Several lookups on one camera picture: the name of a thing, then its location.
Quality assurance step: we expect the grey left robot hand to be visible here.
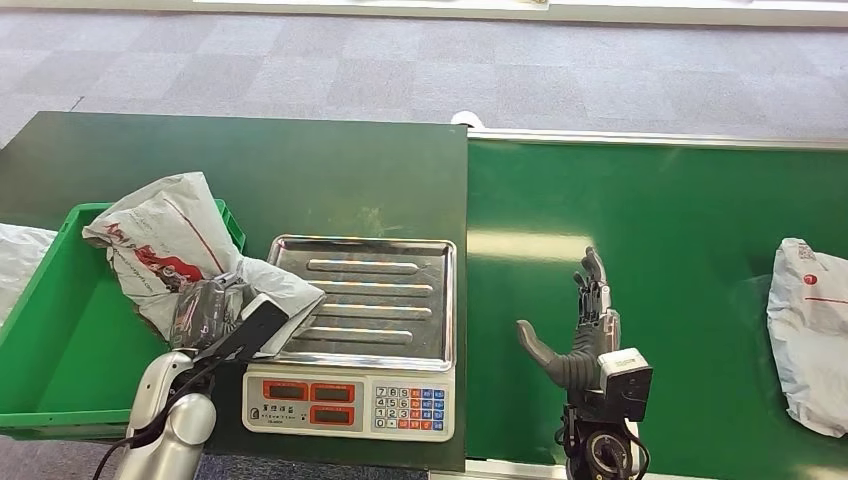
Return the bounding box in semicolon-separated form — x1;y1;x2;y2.
168;274;257;353

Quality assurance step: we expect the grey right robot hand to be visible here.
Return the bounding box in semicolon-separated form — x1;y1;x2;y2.
516;246;623;392

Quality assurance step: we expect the white red-printed courier package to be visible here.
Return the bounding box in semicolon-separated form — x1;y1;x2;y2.
82;172;327;359

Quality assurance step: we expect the white courier package red dot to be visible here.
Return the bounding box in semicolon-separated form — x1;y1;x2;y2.
766;237;848;440

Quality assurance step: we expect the green plastic crate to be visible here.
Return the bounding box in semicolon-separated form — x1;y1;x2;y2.
0;198;246;442

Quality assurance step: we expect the white electronic weighing scale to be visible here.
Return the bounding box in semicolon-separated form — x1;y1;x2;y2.
240;233;458;443

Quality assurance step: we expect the crumpled white plastic bag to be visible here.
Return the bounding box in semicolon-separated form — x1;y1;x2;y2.
0;222;60;327

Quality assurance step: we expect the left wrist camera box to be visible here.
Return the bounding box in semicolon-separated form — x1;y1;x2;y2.
197;293;291;366

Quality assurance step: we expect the silver conveyor side rail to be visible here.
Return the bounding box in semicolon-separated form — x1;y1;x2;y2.
429;460;571;480
467;127;848;152

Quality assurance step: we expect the white wall baseboard strip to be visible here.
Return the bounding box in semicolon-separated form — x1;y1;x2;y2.
0;0;848;29

